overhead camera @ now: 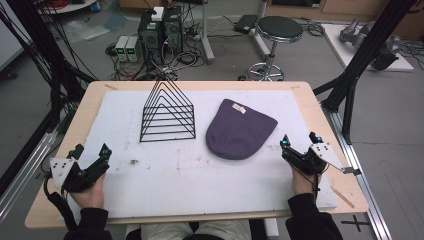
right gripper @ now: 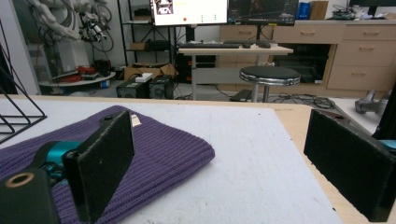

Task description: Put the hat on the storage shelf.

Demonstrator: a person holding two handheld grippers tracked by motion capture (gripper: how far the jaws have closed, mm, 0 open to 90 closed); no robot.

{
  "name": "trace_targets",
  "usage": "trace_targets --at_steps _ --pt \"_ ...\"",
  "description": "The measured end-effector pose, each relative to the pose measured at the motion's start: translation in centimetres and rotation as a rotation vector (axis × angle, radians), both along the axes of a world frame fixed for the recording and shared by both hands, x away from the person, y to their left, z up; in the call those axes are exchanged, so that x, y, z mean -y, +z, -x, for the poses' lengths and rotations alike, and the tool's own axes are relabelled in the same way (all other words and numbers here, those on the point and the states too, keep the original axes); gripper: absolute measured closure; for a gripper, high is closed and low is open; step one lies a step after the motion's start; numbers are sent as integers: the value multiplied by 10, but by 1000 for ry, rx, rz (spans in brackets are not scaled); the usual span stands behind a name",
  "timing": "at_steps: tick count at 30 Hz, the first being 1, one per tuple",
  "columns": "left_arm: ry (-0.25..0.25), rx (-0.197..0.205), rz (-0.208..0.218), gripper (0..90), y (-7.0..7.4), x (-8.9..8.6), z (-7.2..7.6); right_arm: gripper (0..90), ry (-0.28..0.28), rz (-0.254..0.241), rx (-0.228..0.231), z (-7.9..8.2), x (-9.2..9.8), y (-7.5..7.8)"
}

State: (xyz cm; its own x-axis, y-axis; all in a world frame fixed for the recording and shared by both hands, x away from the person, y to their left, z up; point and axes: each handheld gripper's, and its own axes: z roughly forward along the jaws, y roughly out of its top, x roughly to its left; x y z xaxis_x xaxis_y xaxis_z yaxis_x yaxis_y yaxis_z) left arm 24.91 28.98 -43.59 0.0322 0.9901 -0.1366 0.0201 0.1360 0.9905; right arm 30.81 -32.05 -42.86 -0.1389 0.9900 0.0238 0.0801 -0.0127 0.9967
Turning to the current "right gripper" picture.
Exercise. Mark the black round stool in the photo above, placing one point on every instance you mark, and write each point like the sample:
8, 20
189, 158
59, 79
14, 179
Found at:
269, 76

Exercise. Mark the white round platform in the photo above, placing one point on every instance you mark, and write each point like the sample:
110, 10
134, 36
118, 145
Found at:
77, 81

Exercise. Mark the black metal shelf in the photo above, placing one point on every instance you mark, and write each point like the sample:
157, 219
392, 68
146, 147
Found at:
146, 31

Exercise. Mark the black box on floor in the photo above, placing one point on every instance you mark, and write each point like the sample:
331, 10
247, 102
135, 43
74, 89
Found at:
132, 88
161, 87

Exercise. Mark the purple knitted cloth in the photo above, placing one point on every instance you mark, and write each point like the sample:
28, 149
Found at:
168, 152

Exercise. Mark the black keyboard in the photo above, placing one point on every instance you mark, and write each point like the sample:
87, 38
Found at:
209, 45

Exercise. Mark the light wooden desk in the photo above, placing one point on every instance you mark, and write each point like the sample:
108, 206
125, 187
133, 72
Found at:
218, 50

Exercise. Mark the black computer mouse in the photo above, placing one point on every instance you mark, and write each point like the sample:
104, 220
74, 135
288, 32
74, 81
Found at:
264, 44

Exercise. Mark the open cardboard box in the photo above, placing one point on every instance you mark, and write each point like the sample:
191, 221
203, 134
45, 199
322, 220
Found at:
146, 70

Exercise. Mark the monitor with white screen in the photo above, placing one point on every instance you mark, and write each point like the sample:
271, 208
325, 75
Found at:
190, 11

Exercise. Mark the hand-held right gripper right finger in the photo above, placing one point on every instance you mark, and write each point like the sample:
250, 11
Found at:
348, 158

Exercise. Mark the grey metal tool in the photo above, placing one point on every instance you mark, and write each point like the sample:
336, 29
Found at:
370, 104

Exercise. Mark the brown cardboard box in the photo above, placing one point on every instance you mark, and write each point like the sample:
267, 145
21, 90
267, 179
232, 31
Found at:
318, 10

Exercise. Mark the monitor with dark screen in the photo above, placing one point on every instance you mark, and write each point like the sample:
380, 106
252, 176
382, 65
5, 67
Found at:
261, 11

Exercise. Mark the wooden drawer cabinet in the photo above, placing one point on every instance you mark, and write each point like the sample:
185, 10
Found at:
358, 56

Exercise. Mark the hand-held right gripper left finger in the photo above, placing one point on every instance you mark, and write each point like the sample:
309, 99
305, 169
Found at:
99, 161

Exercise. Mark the white table mat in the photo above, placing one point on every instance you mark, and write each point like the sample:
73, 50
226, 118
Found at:
243, 161

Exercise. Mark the blue box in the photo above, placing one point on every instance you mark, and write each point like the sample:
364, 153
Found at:
303, 10

